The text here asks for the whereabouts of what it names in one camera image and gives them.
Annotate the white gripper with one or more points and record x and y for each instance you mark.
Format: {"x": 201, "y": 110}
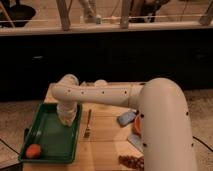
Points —
{"x": 67, "y": 112}

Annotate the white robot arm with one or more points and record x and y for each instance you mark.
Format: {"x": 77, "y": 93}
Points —
{"x": 167, "y": 138}

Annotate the green plastic tray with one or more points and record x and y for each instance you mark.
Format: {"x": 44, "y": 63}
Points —
{"x": 58, "y": 142}

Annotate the metal fork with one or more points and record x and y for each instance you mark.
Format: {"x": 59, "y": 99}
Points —
{"x": 87, "y": 130}

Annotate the orange round fruit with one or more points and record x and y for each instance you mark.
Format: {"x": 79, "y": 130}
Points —
{"x": 33, "y": 151}

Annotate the blue sponge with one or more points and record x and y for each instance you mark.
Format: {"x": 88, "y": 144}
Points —
{"x": 126, "y": 118}

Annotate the orange bowl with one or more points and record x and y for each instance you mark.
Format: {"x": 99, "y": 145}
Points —
{"x": 137, "y": 125}

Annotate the grey cloth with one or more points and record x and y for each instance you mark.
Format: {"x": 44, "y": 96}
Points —
{"x": 135, "y": 141}

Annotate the brown patterned mat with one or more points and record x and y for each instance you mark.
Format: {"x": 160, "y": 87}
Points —
{"x": 132, "y": 162}

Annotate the wooden table leg left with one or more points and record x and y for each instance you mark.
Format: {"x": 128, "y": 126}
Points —
{"x": 64, "y": 16}

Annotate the wooden table leg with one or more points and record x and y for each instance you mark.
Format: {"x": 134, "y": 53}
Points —
{"x": 125, "y": 10}
{"x": 64, "y": 16}

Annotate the black round stool base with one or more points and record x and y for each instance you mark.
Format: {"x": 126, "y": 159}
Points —
{"x": 19, "y": 14}

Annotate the wooden table leg middle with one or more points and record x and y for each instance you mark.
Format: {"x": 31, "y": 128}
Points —
{"x": 125, "y": 10}

